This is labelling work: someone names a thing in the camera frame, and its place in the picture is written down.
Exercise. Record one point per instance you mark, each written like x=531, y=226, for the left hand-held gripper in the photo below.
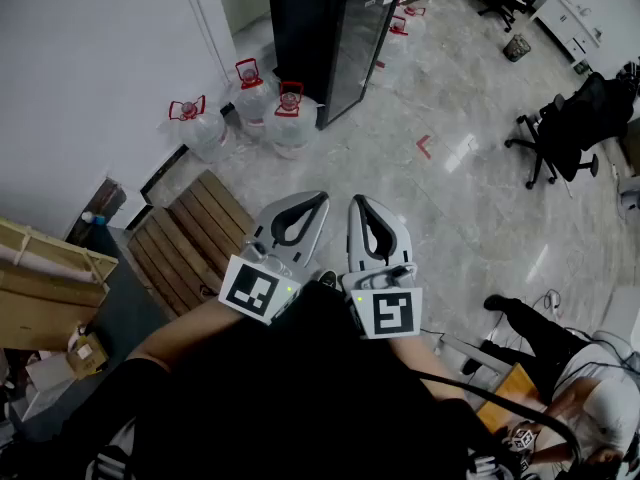
x=250, y=288

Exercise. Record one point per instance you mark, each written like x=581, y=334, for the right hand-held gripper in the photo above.
x=392, y=313

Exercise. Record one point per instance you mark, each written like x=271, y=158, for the black glass fridge door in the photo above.
x=357, y=48

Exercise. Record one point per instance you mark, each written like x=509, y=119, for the person's left forearm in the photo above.
x=195, y=330

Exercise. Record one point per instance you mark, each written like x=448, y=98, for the person's right forearm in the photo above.
x=425, y=368

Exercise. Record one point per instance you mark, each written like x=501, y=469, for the black fridge cabinet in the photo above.
x=300, y=28

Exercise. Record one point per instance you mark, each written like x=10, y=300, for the person's black shoe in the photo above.
x=328, y=279

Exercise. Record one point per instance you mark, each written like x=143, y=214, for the brown slatted wooden pallet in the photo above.
x=195, y=238

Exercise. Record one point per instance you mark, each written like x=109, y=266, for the person's black clothing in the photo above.
x=280, y=398

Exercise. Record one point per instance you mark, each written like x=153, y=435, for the dark grey table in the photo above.
x=127, y=310

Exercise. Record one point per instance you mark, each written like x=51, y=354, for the dark brown wooden board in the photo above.
x=100, y=208

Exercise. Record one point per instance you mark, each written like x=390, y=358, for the light wooden board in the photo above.
x=510, y=393

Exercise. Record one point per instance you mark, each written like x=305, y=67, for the mesh waste basket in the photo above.
x=517, y=48

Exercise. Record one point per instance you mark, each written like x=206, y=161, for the small cardboard box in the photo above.
x=87, y=355

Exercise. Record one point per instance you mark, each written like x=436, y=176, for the light wooden crate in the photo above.
x=45, y=288

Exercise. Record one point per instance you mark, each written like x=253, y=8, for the white desk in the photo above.
x=565, y=20

